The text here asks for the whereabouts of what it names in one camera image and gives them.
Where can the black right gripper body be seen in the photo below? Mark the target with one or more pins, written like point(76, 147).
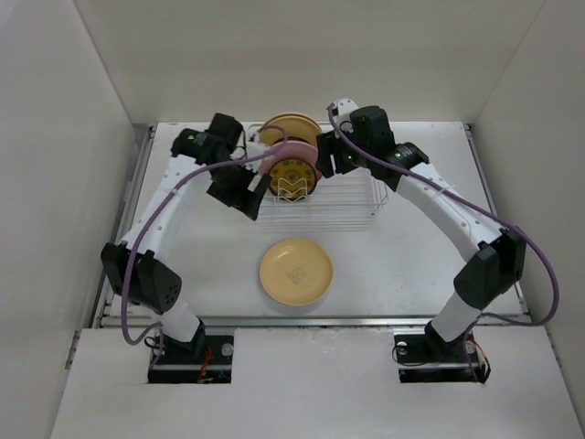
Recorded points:
point(355, 163)

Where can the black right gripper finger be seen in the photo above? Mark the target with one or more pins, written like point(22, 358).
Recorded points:
point(323, 162)
point(337, 160)

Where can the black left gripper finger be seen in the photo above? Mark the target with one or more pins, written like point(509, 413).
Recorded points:
point(254, 198)
point(222, 194)

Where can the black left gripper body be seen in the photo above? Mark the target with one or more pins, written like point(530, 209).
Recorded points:
point(235, 180)

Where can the brown patterned small plate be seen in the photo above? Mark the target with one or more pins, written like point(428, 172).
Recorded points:
point(292, 179)

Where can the yellow plate with logo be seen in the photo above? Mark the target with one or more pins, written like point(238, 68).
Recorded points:
point(296, 272)

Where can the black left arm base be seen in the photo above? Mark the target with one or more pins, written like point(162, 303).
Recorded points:
point(171, 365)

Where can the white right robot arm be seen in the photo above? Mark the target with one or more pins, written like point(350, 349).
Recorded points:
point(493, 255)

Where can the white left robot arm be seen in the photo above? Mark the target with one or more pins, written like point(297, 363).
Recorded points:
point(137, 267)

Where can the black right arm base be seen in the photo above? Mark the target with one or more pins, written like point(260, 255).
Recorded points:
point(458, 362)

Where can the yellow rear plate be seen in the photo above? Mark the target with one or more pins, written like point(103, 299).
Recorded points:
point(297, 126)

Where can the pink plastic plate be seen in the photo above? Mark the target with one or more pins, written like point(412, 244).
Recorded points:
point(293, 149)

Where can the white foam front board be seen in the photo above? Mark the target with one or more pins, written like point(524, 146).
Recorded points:
point(304, 383)

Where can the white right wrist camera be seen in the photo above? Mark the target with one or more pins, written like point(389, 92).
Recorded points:
point(342, 108)

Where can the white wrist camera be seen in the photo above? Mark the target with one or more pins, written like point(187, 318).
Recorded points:
point(252, 149)
point(342, 108)

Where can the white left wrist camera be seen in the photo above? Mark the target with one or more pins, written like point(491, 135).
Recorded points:
point(252, 149)

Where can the white wire dish rack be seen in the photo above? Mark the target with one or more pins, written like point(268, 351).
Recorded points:
point(346, 202)

